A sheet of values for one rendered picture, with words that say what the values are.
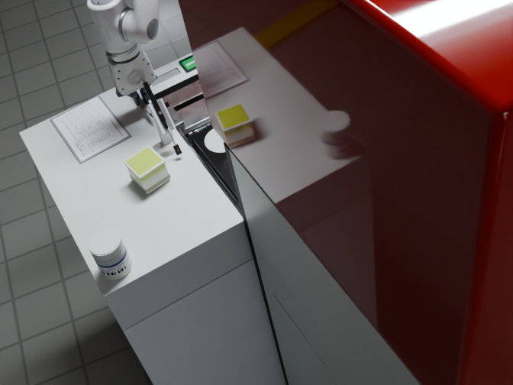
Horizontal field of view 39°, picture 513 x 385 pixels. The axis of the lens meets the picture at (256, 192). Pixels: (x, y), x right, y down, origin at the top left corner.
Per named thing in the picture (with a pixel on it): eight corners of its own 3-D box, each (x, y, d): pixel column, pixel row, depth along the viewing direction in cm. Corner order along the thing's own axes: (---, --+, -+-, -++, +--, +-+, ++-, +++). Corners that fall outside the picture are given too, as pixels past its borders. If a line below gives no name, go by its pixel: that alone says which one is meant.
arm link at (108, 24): (146, 34, 177) (114, 29, 180) (130, -12, 167) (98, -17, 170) (129, 56, 172) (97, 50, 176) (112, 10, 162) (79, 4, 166)
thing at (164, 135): (182, 147, 182) (169, 108, 172) (169, 154, 181) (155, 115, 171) (172, 134, 186) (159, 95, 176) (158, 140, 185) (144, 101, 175)
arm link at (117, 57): (109, 59, 173) (113, 69, 175) (143, 43, 175) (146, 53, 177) (97, 42, 178) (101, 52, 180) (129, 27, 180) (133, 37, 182)
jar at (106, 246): (137, 270, 159) (125, 244, 152) (108, 286, 158) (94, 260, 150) (125, 248, 164) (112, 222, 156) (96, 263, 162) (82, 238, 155)
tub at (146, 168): (172, 179, 175) (166, 160, 170) (146, 196, 173) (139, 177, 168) (156, 163, 180) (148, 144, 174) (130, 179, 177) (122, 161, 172)
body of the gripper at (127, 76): (110, 66, 175) (124, 100, 183) (148, 47, 177) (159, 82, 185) (98, 50, 179) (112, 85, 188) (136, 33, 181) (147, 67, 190)
